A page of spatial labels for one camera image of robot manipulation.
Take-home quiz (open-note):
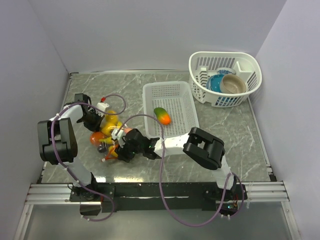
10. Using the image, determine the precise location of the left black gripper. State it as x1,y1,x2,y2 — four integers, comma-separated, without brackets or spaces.
79,109,105,133

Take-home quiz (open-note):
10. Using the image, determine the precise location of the fake yellow banana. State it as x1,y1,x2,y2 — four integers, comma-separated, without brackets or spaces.
103,122,122,144

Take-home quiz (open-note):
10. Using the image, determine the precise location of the clear zip top bag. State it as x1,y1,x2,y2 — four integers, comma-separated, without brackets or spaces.
90,110,123,162

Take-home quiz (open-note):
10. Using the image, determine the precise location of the fake green orange mango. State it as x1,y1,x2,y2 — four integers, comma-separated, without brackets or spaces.
153,107,171,125

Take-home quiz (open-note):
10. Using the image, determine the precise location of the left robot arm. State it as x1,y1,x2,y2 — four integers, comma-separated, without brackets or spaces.
37,93,103,201

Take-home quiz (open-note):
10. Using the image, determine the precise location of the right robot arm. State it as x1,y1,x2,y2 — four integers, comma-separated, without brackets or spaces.
111,127,237,201

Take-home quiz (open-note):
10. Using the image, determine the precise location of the fake yellow lemon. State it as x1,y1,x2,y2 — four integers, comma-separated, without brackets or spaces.
105,110,119,124

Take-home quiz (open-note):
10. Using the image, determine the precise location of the white rectangular perforated basket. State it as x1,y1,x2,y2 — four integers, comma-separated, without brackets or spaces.
142,81,200,138

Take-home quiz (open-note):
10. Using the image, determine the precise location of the white round dish rack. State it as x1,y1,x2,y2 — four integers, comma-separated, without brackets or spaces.
188,51,262,108

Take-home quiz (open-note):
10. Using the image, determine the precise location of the beige bowl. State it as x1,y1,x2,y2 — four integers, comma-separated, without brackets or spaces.
220,74,247,94

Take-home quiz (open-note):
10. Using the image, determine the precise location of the blue white patterned plate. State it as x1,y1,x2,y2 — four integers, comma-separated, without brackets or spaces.
216,67,236,75

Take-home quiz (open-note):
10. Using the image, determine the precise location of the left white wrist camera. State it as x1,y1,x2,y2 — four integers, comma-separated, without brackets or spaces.
96,102,111,117

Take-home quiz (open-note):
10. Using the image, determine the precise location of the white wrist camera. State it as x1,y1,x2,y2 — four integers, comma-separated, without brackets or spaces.
111,128,126,145
96,102,111,117

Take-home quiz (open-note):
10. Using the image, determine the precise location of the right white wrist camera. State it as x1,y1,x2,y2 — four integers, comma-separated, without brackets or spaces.
111,128,126,145

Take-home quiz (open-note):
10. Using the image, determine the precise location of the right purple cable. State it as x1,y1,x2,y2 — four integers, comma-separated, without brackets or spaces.
116,114,246,228

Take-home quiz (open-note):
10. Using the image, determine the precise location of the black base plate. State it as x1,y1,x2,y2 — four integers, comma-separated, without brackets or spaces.
69,182,248,216

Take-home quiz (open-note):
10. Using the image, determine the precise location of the aluminium rail frame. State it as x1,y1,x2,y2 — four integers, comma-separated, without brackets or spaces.
14,176,302,240

